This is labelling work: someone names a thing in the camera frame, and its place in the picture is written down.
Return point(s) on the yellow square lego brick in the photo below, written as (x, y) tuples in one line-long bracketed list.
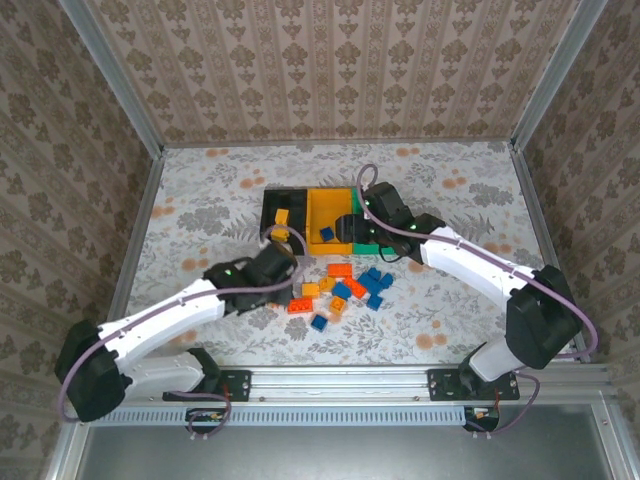
[(282, 216), (280, 233), (327, 284), (310, 289), (338, 305)]

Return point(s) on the green plastic bin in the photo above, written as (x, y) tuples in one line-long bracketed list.
[(362, 248)]

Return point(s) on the blue square lego brick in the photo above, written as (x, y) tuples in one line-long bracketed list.
[(342, 290), (319, 322), (386, 280), (374, 301), (374, 273), (326, 233)]

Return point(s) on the black plastic bin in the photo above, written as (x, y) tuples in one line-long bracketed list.
[(295, 205)]

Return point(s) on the orange plastic bin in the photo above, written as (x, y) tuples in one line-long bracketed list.
[(325, 210)]

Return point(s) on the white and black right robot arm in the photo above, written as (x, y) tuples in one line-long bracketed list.
[(475, 270)]

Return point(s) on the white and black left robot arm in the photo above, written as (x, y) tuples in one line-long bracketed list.
[(160, 320)]

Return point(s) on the blue rectangular lego brick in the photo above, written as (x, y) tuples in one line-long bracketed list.
[(366, 283)]

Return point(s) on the floral patterned table covering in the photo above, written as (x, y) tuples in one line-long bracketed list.
[(210, 190)]

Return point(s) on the grey metal panel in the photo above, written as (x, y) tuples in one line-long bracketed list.
[(340, 455)]

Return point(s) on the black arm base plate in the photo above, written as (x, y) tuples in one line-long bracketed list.
[(442, 385), (235, 385)]

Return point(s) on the wide aluminium mounting rail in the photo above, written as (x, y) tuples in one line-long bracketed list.
[(340, 382)]

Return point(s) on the aluminium side rail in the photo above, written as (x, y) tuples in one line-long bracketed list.
[(142, 215), (531, 200)]

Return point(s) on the aluminium frame post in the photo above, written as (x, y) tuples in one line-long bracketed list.
[(555, 75), (110, 75)]

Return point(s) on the aluminium lower frame bar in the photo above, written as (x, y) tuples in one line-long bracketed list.
[(70, 445), (612, 440)]

